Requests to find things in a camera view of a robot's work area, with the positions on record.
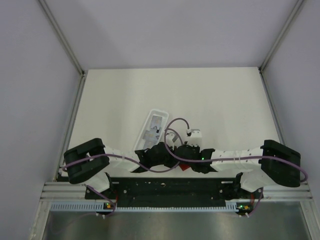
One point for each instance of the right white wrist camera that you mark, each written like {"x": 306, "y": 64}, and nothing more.
{"x": 194, "y": 137}

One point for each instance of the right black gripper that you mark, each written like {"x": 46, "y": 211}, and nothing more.
{"x": 197, "y": 148}

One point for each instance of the middle card in basket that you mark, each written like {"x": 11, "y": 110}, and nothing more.
{"x": 156, "y": 122}

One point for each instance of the white slotted cable duct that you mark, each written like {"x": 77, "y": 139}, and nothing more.
{"x": 65, "y": 206}

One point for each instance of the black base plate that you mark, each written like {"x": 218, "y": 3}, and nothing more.
{"x": 173, "y": 192}

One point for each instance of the aluminium frame rail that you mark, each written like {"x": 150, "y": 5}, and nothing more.
{"x": 62, "y": 191}

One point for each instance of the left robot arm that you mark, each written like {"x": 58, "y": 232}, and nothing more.
{"x": 87, "y": 163}

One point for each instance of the red leather card holder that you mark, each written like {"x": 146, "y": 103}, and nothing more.
{"x": 183, "y": 166}

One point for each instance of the white plastic basket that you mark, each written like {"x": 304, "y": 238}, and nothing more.
{"x": 140, "y": 143}

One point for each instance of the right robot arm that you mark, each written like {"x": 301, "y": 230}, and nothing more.
{"x": 268, "y": 165}

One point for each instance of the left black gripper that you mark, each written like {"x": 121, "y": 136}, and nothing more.
{"x": 172, "y": 161}

